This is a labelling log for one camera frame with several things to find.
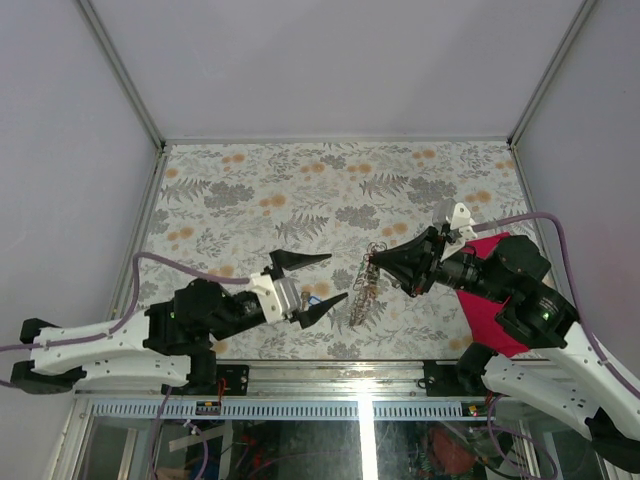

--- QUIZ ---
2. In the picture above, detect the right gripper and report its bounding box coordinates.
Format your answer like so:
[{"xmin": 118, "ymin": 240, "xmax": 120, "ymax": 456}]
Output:
[{"xmin": 368, "ymin": 224, "xmax": 509, "ymax": 302}]

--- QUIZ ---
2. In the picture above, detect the large metal keyring with keys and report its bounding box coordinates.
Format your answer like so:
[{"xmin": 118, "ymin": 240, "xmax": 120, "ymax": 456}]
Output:
[{"xmin": 349, "ymin": 242, "xmax": 387, "ymax": 327}]

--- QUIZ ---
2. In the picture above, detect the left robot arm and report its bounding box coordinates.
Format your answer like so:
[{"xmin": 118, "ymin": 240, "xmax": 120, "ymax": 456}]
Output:
[{"xmin": 3, "ymin": 250, "xmax": 347, "ymax": 396}]

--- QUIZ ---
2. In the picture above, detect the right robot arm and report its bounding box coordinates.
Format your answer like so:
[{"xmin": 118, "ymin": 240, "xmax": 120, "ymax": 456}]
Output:
[{"xmin": 370, "ymin": 227, "xmax": 639, "ymax": 473}]

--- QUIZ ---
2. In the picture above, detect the magenta cloth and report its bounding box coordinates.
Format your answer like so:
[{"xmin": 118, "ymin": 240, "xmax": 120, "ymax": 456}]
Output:
[{"xmin": 456, "ymin": 232, "xmax": 530, "ymax": 358}]

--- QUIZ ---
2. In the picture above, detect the floral table mat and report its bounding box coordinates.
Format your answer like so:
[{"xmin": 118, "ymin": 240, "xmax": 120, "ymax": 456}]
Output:
[{"xmin": 145, "ymin": 141, "xmax": 527, "ymax": 360}]

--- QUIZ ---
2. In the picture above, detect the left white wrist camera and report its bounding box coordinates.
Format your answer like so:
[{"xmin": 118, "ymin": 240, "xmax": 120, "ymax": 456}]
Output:
[{"xmin": 247, "ymin": 273, "xmax": 302, "ymax": 324}]

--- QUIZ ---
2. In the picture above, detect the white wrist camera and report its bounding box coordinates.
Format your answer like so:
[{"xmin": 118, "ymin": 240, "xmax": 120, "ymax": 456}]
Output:
[
  {"xmin": 432, "ymin": 198, "xmax": 478, "ymax": 259},
  {"xmin": 247, "ymin": 273, "xmax": 302, "ymax": 324}
]

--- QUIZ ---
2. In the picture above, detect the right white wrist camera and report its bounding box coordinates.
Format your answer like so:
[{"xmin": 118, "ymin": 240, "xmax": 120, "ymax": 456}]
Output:
[{"xmin": 432, "ymin": 198, "xmax": 478, "ymax": 259}]

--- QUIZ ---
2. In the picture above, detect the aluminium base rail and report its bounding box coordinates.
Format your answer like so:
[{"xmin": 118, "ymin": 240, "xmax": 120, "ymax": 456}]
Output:
[{"xmin": 74, "ymin": 358, "xmax": 612, "ymax": 401}]

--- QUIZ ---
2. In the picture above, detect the grey slotted cable duct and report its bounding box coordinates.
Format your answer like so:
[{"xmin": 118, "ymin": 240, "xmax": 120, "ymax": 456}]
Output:
[{"xmin": 91, "ymin": 399, "xmax": 465, "ymax": 420}]

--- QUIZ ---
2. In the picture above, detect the left aluminium frame post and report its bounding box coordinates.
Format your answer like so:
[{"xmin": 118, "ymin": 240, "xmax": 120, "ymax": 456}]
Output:
[{"xmin": 73, "ymin": 0, "xmax": 166, "ymax": 151}]

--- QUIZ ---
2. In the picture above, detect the aluminium frame post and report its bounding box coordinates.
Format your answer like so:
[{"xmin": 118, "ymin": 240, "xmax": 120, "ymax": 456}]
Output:
[
  {"xmin": 507, "ymin": 0, "xmax": 600, "ymax": 147},
  {"xmin": 73, "ymin": 0, "xmax": 166, "ymax": 151}
]

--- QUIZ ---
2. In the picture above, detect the right aluminium frame post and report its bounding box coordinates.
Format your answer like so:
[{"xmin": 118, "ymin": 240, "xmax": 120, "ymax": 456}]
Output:
[{"xmin": 507, "ymin": 0, "xmax": 600, "ymax": 147}]

